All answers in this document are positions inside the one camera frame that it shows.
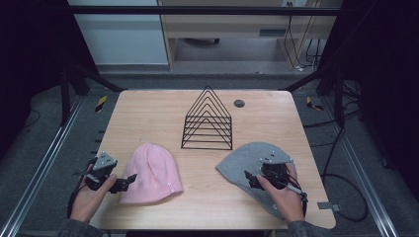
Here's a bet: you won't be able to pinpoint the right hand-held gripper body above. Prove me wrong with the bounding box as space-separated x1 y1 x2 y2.
259 149 294 191

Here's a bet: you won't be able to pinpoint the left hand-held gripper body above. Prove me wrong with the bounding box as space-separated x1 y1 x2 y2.
81 151 119 193

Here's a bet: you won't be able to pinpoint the grey beanie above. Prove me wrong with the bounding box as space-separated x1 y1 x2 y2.
215 141 299 222

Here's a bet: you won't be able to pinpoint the pink beanie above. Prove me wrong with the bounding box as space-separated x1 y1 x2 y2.
119 142 185 205

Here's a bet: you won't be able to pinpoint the black wire rack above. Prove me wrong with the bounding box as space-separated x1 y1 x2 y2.
180 85 234 151

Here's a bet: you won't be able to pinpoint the person's right hand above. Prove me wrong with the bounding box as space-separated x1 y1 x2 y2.
255 162 305 225

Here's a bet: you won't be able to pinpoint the person's left hand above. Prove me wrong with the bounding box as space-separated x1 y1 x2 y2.
69 164 119 224

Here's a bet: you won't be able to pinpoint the yellow black tape strip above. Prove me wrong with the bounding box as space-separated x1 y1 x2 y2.
305 96 325 112
95 95 109 114

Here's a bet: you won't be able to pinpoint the white panel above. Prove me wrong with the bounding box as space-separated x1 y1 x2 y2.
67 0 170 66

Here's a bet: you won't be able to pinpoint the black curtain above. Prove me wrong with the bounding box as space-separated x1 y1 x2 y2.
316 0 419 201
0 0 100 161

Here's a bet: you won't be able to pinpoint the left hand-held gripper cable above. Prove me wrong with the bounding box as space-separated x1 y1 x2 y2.
66 157 97 219

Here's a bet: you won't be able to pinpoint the hand-held gripper cable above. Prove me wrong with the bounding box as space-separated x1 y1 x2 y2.
286 174 309 218
66 157 97 219

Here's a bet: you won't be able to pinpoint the right hand-held gripper cable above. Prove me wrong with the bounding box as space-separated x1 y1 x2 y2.
286 174 309 218

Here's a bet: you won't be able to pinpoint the aluminium floor rail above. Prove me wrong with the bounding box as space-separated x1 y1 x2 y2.
319 96 400 237
0 96 86 237

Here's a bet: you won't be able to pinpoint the metal table bracket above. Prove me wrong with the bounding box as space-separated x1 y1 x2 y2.
316 201 342 212

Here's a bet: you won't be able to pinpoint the black frame stand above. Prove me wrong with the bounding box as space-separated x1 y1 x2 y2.
59 63 128 127
280 64 346 128

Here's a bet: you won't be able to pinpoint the thin black floor cable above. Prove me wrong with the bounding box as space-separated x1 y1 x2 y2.
22 108 42 130

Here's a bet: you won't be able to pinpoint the black floor cable loop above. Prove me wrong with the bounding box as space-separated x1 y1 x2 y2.
303 108 370 223

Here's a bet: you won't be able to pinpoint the hanging cables under desk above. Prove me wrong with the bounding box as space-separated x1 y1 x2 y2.
284 1 323 72

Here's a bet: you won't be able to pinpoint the black horizontal frame bar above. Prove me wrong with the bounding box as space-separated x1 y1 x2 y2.
67 5 344 17

